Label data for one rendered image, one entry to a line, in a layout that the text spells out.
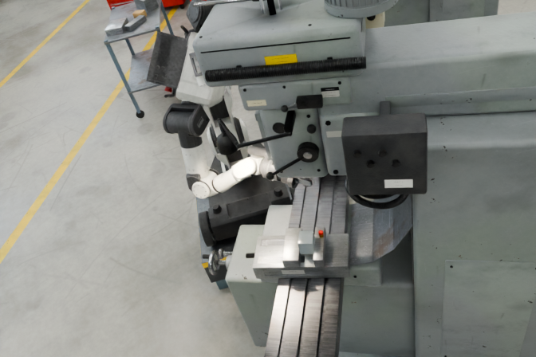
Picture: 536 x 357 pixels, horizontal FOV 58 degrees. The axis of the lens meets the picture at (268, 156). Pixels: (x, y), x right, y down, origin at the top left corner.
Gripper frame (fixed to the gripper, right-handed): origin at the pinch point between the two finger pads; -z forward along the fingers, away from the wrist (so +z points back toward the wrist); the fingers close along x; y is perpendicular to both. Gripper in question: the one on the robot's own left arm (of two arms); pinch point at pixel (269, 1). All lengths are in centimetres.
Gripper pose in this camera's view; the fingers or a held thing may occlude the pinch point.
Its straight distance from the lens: 142.0
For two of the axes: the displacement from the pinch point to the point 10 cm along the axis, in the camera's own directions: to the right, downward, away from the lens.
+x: -9.8, 1.9, 0.8
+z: -1.5, -9.3, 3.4
